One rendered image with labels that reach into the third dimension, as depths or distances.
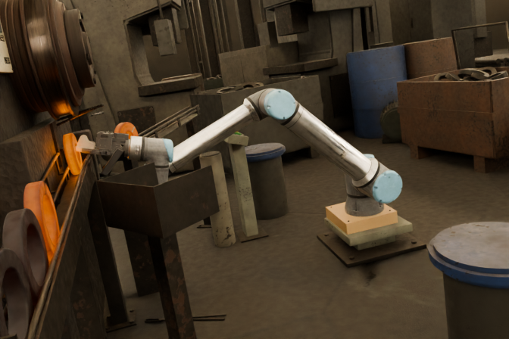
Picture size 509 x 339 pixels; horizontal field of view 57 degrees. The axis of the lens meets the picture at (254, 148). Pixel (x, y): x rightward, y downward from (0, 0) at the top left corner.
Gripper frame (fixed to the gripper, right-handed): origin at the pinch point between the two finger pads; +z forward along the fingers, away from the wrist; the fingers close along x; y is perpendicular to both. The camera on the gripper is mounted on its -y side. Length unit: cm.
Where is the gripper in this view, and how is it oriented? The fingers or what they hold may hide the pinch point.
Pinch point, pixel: (72, 148)
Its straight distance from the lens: 186.8
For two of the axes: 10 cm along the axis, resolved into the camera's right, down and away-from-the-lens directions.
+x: 2.5, 1.5, -9.6
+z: -9.6, -0.8, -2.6
